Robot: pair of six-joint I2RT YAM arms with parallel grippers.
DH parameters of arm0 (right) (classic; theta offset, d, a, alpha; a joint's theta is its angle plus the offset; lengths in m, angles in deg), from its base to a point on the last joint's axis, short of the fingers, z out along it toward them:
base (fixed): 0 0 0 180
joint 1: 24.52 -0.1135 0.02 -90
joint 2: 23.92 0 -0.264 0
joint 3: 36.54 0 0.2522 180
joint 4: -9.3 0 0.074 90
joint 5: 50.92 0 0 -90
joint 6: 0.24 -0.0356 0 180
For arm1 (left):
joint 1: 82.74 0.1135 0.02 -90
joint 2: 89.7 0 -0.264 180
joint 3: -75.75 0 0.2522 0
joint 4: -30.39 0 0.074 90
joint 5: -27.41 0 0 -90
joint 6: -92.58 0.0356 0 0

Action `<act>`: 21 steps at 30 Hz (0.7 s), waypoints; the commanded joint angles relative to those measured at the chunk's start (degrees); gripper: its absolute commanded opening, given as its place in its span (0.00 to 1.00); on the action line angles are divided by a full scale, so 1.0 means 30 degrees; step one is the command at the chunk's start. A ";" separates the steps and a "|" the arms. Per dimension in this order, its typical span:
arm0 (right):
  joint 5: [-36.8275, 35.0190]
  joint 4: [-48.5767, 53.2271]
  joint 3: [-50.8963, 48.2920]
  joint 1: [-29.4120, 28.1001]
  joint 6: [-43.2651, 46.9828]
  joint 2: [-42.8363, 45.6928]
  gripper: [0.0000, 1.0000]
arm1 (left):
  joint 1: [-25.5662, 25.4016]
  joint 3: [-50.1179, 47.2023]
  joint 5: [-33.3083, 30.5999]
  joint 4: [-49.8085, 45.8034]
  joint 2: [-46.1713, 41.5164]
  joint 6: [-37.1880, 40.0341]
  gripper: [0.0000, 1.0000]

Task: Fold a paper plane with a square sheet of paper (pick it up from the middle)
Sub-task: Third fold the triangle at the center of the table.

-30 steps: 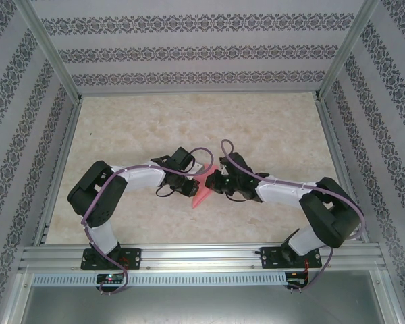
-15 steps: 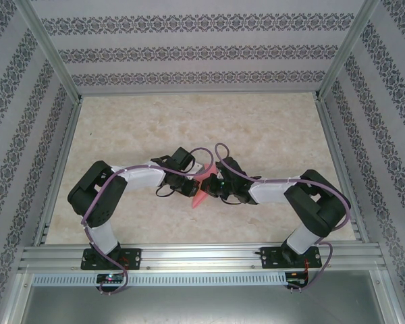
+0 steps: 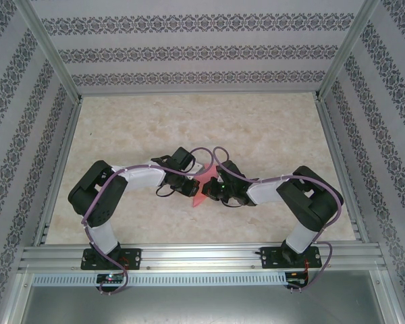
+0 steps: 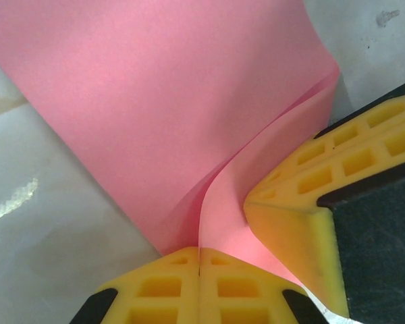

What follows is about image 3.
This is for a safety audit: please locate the slotted grey cable duct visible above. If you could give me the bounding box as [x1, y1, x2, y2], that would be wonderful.
[32, 272, 288, 286]

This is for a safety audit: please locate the left gripper thin black cable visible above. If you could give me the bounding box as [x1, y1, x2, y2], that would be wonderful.
[155, 184, 176, 199]

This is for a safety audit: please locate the pink paper sheet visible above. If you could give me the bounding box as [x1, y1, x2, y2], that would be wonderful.
[190, 163, 221, 208]

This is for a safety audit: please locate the aluminium mounting rail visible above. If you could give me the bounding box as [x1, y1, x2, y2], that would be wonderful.
[18, 241, 387, 273]

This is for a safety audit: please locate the aluminium frame post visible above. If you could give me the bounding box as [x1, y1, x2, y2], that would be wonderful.
[15, 0, 84, 102]
[315, 0, 381, 101]

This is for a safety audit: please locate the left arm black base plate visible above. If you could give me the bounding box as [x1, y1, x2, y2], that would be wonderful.
[80, 248, 142, 271]

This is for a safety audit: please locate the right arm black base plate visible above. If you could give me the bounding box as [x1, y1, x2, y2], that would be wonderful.
[259, 246, 323, 270]

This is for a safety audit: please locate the aluminium side rail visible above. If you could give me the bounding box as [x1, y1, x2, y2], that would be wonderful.
[33, 99, 84, 246]
[315, 99, 371, 242]

